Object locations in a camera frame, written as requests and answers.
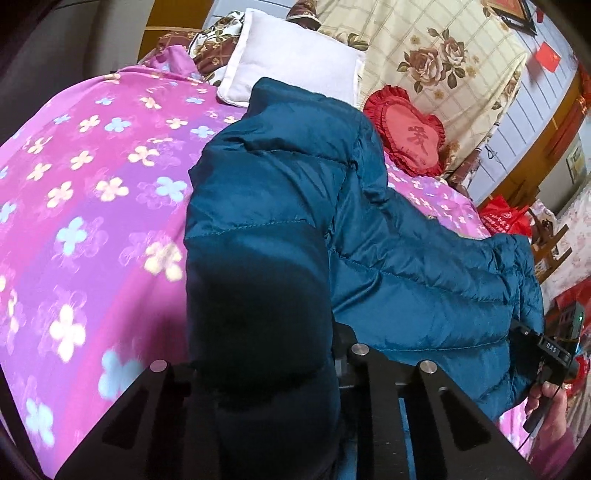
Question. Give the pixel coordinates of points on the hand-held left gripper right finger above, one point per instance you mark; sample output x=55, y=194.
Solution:
x=364, y=392

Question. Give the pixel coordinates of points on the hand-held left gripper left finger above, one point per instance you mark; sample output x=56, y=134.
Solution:
x=182, y=390

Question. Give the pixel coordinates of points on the teal puffer jacket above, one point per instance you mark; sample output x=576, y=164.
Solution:
x=300, y=184

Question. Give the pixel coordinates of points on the person's right hand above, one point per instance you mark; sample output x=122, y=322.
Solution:
x=554, y=410

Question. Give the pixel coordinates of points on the wooden chair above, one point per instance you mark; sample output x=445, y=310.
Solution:
x=549, y=240

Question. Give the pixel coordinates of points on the pale floral cloth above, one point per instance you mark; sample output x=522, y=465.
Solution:
x=570, y=240

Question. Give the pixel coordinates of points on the red shopping bag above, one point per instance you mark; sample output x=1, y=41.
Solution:
x=503, y=221

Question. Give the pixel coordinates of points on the pink floral bedsheet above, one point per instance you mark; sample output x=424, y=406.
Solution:
x=92, y=184

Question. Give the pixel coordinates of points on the red heart cushion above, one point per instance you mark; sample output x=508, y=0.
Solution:
x=411, y=134

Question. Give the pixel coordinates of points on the small red flag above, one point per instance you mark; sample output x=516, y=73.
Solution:
x=549, y=57

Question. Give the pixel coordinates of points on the brown floral pillow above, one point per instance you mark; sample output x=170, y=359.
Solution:
x=212, y=55

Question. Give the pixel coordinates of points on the white pillow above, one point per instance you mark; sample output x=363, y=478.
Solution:
x=295, y=55

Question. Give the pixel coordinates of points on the beige floral quilt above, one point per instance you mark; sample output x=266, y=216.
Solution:
x=415, y=37

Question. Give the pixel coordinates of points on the framed wall picture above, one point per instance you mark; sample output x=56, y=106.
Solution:
x=512, y=14

